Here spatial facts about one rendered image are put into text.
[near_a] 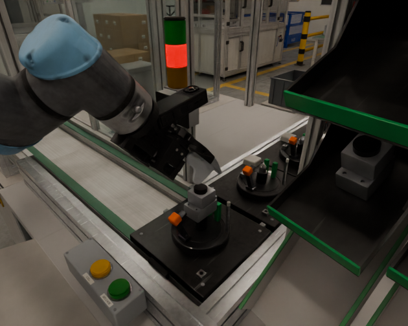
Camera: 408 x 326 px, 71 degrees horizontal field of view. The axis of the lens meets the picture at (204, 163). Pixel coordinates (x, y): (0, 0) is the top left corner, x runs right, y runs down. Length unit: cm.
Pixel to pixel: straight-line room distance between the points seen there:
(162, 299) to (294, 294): 24
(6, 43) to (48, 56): 111
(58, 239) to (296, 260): 66
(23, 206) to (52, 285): 38
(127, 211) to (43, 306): 30
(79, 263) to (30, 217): 39
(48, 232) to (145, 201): 29
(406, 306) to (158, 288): 41
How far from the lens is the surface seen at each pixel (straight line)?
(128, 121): 40
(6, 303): 84
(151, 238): 70
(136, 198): 91
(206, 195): 61
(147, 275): 65
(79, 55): 35
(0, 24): 144
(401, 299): 52
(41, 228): 99
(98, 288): 65
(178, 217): 59
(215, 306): 60
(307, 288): 52
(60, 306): 78
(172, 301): 61
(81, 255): 72
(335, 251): 37
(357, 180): 41
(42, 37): 36
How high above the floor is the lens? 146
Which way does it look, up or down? 31 degrees down
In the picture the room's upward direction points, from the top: straight up
